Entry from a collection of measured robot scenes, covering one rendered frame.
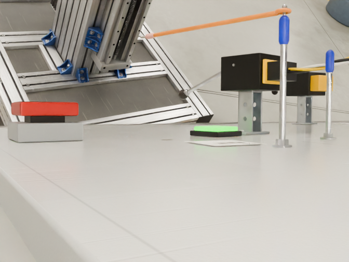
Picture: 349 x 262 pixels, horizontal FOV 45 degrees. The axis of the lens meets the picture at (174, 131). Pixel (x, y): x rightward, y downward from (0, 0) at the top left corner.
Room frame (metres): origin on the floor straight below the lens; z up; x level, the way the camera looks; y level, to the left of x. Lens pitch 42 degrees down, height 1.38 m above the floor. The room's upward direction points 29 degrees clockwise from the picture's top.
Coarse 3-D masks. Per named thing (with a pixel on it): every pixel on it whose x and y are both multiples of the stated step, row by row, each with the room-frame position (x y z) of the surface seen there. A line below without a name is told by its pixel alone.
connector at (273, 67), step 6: (270, 66) 0.41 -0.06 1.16; (276, 66) 0.41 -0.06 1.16; (288, 66) 0.42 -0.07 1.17; (294, 66) 0.43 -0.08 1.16; (270, 72) 0.41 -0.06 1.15; (276, 72) 0.40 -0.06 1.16; (270, 78) 0.40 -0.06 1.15; (276, 78) 0.40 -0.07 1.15; (288, 78) 0.41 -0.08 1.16; (294, 78) 0.42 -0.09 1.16
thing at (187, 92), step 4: (232, 64) 0.42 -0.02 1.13; (220, 72) 0.45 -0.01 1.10; (212, 76) 0.45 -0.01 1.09; (216, 76) 0.45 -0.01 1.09; (208, 80) 0.45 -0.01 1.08; (212, 80) 0.45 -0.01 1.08; (200, 84) 0.45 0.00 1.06; (204, 84) 0.45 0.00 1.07; (192, 88) 0.45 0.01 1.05; (196, 88) 0.45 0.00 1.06; (184, 92) 0.45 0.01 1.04; (188, 92) 0.45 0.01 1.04
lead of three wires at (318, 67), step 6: (336, 60) 0.42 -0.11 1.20; (342, 60) 0.42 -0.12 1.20; (348, 60) 0.43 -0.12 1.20; (306, 66) 0.41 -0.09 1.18; (312, 66) 0.41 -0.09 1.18; (318, 66) 0.41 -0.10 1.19; (324, 66) 0.41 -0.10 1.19; (288, 72) 0.41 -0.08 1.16; (294, 72) 0.41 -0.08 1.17; (300, 72) 0.41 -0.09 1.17
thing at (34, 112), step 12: (12, 108) 0.25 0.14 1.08; (24, 108) 0.23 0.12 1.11; (36, 108) 0.24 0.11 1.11; (48, 108) 0.24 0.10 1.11; (60, 108) 0.25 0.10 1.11; (72, 108) 0.26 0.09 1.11; (24, 120) 0.25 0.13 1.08; (36, 120) 0.24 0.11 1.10; (48, 120) 0.24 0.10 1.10; (60, 120) 0.25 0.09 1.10
